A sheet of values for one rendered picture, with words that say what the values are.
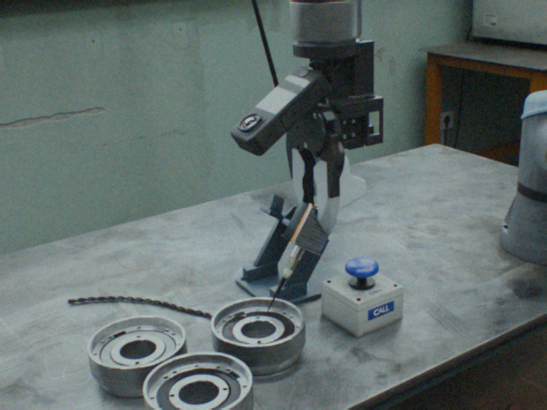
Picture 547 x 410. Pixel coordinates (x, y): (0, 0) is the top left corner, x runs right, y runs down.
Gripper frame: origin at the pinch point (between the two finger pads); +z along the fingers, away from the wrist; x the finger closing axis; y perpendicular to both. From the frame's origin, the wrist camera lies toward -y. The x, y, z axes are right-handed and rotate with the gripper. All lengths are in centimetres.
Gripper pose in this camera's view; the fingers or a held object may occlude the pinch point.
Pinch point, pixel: (313, 219)
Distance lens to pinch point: 79.8
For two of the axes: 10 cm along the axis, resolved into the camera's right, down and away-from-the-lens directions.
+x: -5.1, -2.9, 8.1
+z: 0.4, 9.3, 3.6
